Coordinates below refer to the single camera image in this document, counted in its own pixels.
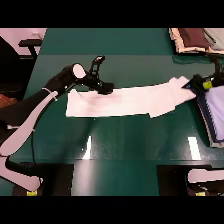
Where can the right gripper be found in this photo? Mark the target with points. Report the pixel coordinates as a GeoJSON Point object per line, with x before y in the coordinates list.
{"type": "Point", "coordinates": [198, 84]}

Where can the brown garment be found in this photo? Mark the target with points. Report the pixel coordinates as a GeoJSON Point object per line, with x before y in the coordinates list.
{"type": "Point", "coordinates": [192, 36]}

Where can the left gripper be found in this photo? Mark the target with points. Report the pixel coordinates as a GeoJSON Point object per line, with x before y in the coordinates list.
{"type": "Point", "coordinates": [104, 87]}

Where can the grey garment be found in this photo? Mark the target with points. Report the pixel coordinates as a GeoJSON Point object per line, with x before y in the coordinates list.
{"type": "Point", "coordinates": [215, 37]}

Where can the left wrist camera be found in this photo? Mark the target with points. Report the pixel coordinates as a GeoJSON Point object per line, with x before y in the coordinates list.
{"type": "Point", "coordinates": [96, 65]}

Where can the white garment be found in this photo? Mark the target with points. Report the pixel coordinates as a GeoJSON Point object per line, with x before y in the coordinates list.
{"type": "Point", "coordinates": [126, 100]}

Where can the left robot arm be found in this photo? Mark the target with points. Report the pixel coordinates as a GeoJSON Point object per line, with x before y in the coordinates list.
{"type": "Point", "coordinates": [30, 116]}

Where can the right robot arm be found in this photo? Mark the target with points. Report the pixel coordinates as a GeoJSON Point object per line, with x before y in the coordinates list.
{"type": "Point", "coordinates": [218, 78]}

